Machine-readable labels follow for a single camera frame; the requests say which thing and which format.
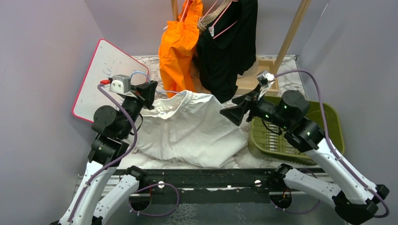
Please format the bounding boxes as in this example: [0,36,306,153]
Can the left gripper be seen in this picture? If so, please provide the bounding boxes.
[121,81,159,137]

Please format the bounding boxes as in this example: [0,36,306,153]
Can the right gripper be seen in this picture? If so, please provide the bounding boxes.
[219,83,290,129]

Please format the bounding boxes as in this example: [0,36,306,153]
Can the olive green plastic basket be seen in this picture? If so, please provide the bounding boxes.
[248,103,345,165]

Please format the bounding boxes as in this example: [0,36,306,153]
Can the white shorts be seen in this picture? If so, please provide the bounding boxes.
[119,91,247,168]

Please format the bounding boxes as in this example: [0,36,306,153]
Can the blue wire hanger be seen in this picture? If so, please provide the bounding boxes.
[130,71,185,95]

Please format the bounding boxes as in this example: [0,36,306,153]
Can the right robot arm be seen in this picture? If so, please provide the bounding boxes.
[220,88,389,225]

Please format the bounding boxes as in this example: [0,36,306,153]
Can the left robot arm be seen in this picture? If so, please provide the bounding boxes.
[53,76,158,225]

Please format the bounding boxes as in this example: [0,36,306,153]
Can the orange shorts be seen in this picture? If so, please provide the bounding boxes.
[158,0,203,98]

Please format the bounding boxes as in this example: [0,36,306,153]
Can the black shorts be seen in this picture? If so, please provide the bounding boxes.
[196,0,258,103]

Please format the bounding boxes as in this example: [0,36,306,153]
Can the wooden clothes rack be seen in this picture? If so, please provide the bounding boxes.
[171,0,312,96]

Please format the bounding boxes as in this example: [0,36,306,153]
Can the pink framed whiteboard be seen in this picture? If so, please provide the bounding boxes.
[71,38,150,123]

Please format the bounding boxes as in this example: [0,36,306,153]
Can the beige garment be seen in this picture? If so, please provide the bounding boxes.
[197,0,232,34]

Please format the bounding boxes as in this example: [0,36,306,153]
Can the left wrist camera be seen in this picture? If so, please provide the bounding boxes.
[100,75,131,95]

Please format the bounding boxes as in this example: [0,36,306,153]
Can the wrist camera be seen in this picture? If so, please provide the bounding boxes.
[100,75,131,95]
[257,70,276,98]

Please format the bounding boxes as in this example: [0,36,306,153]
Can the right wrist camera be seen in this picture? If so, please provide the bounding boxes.
[257,70,276,98]

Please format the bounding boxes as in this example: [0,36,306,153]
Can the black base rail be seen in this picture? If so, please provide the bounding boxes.
[74,168,333,206]

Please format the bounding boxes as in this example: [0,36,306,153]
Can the pink wire hanger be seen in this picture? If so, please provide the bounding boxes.
[179,0,237,40]

